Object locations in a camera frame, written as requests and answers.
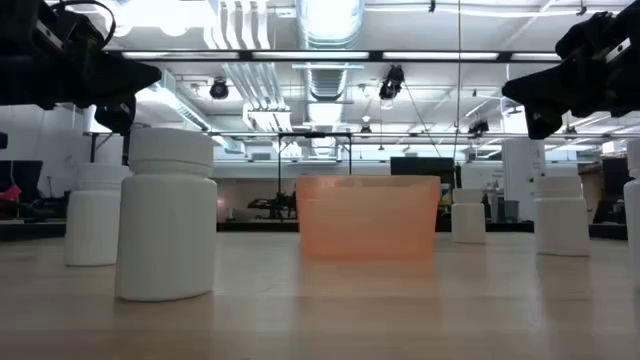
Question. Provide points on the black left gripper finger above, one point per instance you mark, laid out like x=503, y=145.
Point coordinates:
x=135, y=86
x=125, y=67

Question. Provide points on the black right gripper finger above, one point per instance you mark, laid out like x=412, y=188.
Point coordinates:
x=540, y=98
x=545, y=77

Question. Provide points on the white plastic pill bottle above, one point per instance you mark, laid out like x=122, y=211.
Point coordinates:
x=92, y=225
x=167, y=225
x=561, y=225
x=468, y=220
x=634, y=210

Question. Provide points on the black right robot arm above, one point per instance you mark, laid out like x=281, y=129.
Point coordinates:
x=632, y=75

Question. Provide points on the black background robot arm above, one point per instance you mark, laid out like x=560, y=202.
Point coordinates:
x=270, y=204

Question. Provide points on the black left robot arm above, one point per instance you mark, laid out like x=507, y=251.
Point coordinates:
x=22, y=60

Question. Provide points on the translucent orange plastic basket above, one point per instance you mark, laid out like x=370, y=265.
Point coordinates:
x=367, y=220

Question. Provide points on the black hanging ceiling lamp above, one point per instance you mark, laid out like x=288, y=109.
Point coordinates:
x=219, y=89
x=391, y=82
x=478, y=127

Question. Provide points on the white square pillar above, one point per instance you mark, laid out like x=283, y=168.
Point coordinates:
x=523, y=175

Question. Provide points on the black flat monitor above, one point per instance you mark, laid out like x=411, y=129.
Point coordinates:
x=614, y=175
x=422, y=166
x=22, y=175

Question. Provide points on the grey waste bin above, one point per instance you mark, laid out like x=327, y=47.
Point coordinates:
x=511, y=210

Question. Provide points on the red object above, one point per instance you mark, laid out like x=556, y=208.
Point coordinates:
x=10, y=192

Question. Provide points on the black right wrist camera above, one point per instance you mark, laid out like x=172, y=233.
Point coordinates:
x=542, y=122

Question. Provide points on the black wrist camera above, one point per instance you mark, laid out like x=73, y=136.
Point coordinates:
x=542, y=122
x=117, y=117

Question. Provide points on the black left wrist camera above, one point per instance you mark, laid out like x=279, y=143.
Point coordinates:
x=117, y=117

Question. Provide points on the silver round ceiling duct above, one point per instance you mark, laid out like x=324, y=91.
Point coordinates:
x=330, y=25

